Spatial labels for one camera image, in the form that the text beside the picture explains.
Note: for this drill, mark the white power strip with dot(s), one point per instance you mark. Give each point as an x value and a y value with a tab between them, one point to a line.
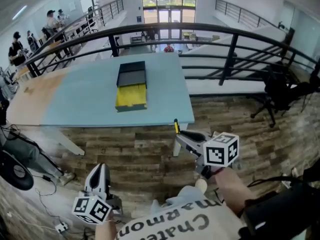
61	227

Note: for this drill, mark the blue wall sign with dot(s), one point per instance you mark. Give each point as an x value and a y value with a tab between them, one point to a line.
139	19

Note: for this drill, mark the person's left forearm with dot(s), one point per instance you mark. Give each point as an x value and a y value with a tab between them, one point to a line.
105	230

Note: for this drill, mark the person's white printed shirt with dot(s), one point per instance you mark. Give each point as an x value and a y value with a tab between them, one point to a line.
175	224

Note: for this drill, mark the curved black metal railing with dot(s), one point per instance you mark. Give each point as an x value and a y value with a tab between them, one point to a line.
175	26

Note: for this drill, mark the white table leg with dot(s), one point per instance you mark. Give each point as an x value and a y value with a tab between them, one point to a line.
177	146
67	141

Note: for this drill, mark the person's right forearm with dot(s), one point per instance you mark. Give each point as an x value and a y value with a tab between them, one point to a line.
231	189

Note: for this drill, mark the black round base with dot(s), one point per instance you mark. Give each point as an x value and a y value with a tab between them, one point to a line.
15	171

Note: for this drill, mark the long ceiling light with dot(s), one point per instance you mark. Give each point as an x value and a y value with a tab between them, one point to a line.
19	12

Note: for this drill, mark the person's white shoe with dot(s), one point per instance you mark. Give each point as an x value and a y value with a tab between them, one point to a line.
201	184

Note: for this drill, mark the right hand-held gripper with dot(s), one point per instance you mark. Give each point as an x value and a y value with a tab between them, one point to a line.
200	144

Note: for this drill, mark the black box yellow lining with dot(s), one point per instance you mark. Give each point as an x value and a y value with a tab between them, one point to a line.
131	77

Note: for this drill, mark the straight black railing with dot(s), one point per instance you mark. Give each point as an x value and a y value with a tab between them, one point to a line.
110	9
240	12

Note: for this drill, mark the black arm sleeve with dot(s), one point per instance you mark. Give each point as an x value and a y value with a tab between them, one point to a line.
280	209

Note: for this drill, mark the person's light trousers leg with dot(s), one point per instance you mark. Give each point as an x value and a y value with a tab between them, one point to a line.
185	195

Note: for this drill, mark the glass entrance door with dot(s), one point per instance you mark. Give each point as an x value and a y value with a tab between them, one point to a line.
169	21

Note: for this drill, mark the yellow black small item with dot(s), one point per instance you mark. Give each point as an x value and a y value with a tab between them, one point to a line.
177	127

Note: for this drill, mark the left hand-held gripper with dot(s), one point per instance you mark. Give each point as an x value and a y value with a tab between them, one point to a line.
96	184

